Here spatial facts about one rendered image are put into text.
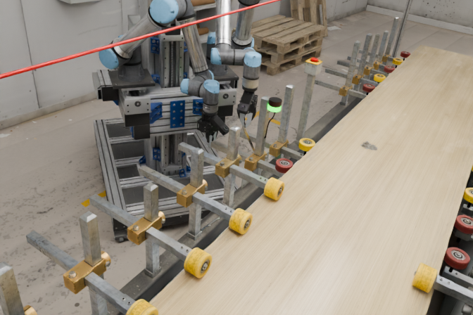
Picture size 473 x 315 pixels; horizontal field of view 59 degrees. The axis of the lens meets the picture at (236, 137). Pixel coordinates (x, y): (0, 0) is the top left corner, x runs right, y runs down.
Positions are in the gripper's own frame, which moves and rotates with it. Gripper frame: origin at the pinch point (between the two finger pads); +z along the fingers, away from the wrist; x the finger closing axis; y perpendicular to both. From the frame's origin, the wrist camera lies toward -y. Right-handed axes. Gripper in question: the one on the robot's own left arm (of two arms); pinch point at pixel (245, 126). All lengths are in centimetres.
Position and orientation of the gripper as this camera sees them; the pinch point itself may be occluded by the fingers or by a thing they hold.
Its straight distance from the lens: 200.5
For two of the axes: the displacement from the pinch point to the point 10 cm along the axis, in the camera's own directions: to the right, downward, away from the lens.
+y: 2.3, -4.7, 8.5
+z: -0.8, 8.6, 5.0
